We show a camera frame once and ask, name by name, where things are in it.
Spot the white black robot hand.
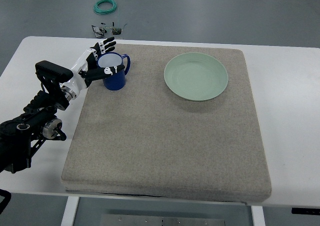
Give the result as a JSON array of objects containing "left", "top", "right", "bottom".
[{"left": 60, "top": 37, "right": 125, "bottom": 100}]

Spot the blue enamel cup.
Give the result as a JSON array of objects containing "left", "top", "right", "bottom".
[{"left": 97, "top": 52, "right": 131, "bottom": 91}]

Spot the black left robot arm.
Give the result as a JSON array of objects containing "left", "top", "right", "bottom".
[{"left": 0, "top": 60, "right": 73, "bottom": 174}]

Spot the light green plate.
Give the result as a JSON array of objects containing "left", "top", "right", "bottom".
[{"left": 164, "top": 52, "right": 229, "bottom": 101}]

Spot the small electronic parts pile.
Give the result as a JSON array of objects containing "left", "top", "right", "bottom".
[{"left": 91, "top": 22, "right": 127, "bottom": 39}]

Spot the beige cushion mat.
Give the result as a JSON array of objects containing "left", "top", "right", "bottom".
[{"left": 61, "top": 44, "right": 272, "bottom": 203}]

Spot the black table control panel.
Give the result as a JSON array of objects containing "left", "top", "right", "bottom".
[{"left": 291, "top": 207, "right": 320, "bottom": 216}]

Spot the green coiled cable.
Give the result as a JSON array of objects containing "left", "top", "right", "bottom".
[{"left": 93, "top": 0, "right": 118, "bottom": 15}]

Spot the white table leg frame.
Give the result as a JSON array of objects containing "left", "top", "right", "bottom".
[{"left": 60, "top": 196, "right": 80, "bottom": 226}]

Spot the metal base plate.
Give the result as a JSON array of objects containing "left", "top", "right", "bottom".
[{"left": 99, "top": 214, "right": 226, "bottom": 226}]

